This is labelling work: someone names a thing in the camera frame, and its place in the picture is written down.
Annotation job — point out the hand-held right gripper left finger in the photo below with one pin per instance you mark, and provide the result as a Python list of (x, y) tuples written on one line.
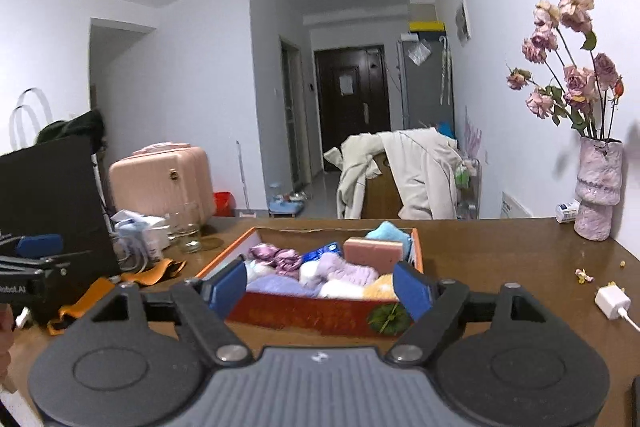
[(227, 289)]

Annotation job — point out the white paper sheet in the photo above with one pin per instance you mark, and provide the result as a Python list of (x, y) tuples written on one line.
[(346, 84)]

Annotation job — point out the white folded umbrella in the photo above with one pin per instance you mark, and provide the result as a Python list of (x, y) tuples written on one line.
[(445, 72)]

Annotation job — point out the grey interior door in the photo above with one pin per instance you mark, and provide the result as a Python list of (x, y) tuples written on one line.
[(292, 117)]

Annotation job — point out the purple fabric pillow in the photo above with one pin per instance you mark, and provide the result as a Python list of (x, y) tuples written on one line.
[(280, 286)]

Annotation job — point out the pink textured vase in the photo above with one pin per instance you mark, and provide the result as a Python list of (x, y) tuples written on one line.
[(597, 187)]

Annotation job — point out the red cardboard box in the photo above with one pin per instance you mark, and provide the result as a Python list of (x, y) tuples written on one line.
[(300, 317)]

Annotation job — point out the dried pink roses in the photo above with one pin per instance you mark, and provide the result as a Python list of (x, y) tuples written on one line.
[(575, 79)]

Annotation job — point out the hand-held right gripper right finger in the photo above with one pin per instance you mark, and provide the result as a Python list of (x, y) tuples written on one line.
[(412, 292)]

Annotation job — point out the yellow and white plush toy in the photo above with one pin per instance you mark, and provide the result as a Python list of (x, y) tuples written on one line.
[(380, 289)]

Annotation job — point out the clear plastic bag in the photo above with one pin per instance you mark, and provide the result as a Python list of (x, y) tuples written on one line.
[(418, 53)]

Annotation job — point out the purple satin scrunchie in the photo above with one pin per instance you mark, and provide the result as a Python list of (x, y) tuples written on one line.
[(275, 257)]

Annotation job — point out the purple wall decor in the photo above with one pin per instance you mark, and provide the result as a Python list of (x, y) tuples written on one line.
[(472, 134)]

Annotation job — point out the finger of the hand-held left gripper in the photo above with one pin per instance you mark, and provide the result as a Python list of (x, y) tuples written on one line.
[(62, 269), (39, 246)]

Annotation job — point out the dark wooden door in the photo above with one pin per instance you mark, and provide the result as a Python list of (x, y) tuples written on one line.
[(367, 117)]

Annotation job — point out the person's left hand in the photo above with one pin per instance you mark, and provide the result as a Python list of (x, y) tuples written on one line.
[(5, 357)]

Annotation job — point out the small blue box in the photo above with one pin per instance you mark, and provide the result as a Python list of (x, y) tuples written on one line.
[(322, 252)]

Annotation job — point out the brown wooden chair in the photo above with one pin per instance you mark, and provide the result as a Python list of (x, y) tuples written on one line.
[(380, 192)]

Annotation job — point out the grey refrigerator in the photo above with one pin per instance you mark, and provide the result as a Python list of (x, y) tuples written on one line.
[(425, 107)]

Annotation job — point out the white charger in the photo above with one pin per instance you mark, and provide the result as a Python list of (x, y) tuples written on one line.
[(611, 301)]

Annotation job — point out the pink sponge block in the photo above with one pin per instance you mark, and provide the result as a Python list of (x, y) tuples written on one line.
[(372, 254)]

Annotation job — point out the dark cloth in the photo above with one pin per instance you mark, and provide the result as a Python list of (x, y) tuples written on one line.
[(80, 127)]

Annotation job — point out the white and blue package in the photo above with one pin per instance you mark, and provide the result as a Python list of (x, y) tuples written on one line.
[(132, 232)]

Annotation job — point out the light blue plush toy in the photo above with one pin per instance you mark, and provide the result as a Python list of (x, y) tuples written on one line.
[(387, 234)]

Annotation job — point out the black phone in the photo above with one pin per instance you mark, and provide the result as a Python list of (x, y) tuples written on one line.
[(636, 402)]

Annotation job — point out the black paper bag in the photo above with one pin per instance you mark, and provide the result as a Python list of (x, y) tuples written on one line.
[(60, 187)]

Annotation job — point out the clear glass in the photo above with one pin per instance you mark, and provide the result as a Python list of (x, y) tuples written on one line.
[(185, 229)]

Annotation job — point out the pale fluffy cloth bundle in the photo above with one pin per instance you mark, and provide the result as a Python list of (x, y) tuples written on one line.
[(259, 271)]

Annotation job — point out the red plastic bin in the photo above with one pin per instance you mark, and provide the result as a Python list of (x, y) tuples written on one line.
[(223, 204)]

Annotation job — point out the white pill bottle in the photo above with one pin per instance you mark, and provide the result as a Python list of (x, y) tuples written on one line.
[(567, 212)]

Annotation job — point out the blue pet bowl stand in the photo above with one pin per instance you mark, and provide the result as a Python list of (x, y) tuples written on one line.
[(287, 204)]

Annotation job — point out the dried petal scraps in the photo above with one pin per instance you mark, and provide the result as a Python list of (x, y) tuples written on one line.
[(584, 276)]

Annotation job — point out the yellow box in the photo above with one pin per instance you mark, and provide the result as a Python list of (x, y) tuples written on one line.
[(426, 26)]

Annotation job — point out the pink suitcase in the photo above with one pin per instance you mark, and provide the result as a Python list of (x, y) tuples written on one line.
[(150, 187)]

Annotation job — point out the beige clothes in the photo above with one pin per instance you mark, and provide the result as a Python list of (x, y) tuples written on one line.
[(425, 177)]

